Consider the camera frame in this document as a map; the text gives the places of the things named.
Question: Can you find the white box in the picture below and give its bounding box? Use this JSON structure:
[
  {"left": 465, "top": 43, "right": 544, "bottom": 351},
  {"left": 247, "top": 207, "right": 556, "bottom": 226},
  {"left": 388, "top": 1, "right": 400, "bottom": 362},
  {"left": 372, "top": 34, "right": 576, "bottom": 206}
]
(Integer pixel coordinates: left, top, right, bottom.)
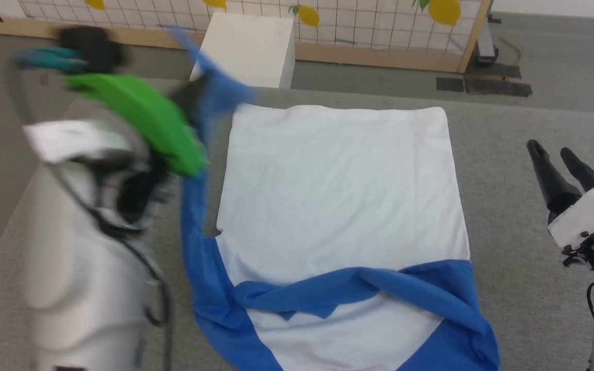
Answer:
[{"left": 190, "top": 12, "right": 296, "bottom": 89}]

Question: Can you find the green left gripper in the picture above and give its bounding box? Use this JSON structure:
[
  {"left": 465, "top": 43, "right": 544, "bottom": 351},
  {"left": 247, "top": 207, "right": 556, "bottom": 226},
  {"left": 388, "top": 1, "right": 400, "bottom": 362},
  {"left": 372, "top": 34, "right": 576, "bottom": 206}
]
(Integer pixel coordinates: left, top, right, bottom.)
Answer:
[{"left": 64, "top": 71, "right": 208, "bottom": 178}]

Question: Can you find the white and blue garment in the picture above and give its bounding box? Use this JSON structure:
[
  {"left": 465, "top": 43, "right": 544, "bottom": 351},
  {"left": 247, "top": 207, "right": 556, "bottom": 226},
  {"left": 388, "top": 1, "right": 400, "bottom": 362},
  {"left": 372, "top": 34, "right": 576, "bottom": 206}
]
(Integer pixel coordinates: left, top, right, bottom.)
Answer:
[{"left": 166, "top": 26, "right": 501, "bottom": 371}]

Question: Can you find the small black floor mat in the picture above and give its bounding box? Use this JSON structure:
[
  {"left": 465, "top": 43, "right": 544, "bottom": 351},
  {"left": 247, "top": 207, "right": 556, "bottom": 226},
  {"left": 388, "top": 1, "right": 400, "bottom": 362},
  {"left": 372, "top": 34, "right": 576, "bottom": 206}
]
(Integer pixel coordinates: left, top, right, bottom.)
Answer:
[{"left": 436, "top": 77, "right": 466, "bottom": 93}]

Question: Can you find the lemon print partition panel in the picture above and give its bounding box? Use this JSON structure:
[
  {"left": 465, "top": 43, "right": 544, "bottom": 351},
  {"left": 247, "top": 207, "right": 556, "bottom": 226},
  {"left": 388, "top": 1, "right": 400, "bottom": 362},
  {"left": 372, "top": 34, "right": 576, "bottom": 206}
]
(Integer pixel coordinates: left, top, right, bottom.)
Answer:
[{"left": 0, "top": 0, "right": 493, "bottom": 74}]

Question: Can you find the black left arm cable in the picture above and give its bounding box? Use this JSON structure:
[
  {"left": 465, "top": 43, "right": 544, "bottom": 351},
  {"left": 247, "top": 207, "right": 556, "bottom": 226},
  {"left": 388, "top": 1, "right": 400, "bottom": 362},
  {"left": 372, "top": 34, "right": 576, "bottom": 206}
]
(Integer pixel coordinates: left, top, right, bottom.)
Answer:
[{"left": 49, "top": 165, "right": 175, "bottom": 371}]

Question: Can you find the thin floor cable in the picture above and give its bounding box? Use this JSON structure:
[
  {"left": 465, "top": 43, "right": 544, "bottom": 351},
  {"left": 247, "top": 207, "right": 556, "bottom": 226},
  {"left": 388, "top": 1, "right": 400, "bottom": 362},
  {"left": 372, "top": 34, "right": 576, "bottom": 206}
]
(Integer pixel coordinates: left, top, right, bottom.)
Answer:
[{"left": 500, "top": 35, "right": 523, "bottom": 66}]

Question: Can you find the grey partition foot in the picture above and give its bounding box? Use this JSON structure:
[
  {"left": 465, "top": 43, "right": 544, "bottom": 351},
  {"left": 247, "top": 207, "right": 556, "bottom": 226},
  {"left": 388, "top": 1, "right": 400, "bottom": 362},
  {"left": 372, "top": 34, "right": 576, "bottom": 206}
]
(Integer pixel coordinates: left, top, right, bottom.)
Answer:
[{"left": 475, "top": 0, "right": 500, "bottom": 65}]

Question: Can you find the large black floor mat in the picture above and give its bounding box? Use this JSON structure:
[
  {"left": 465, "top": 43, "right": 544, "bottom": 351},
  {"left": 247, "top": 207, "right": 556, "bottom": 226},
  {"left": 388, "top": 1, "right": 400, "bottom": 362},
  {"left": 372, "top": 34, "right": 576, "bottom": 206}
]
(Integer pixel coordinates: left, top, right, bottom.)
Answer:
[{"left": 464, "top": 62, "right": 533, "bottom": 98}]

